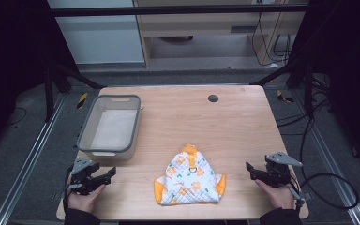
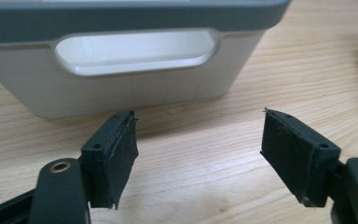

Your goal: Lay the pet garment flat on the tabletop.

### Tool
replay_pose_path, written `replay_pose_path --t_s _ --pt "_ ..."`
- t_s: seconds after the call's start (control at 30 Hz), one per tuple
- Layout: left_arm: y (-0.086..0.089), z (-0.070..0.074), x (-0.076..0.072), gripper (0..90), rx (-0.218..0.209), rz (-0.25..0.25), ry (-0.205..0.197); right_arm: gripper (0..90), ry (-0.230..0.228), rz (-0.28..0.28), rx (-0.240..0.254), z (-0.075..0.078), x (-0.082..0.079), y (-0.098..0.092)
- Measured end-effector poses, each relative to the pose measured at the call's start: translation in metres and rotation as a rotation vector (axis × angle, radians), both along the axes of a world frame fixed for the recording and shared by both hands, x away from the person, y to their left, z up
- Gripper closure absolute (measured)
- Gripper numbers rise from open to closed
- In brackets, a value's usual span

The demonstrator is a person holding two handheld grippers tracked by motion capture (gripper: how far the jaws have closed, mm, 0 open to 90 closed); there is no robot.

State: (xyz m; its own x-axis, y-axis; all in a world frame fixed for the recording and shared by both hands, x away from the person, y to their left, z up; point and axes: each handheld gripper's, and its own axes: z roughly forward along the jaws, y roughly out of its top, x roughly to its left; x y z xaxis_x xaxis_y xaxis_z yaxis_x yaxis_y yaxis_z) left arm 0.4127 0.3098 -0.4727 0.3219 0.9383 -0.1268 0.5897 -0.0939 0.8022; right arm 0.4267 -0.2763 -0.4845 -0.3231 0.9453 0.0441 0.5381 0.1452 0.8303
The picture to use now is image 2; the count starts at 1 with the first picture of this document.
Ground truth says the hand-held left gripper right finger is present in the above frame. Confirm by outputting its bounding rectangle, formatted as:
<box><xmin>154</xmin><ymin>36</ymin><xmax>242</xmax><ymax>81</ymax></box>
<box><xmin>259</xmin><ymin>107</ymin><xmax>342</xmax><ymax>208</ymax></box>

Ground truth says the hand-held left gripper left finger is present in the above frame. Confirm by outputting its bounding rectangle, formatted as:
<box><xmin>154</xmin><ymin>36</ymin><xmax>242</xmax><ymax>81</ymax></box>
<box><xmin>79</xmin><ymin>109</ymin><xmax>140</xmax><ymax>210</ymax></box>

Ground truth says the white bin with grey rim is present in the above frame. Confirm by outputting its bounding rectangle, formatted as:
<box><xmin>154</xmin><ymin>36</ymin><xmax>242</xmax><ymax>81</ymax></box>
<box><xmin>0</xmin><ymin>0</ymin><xmax>293</xmax><ymax>119</ymax></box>

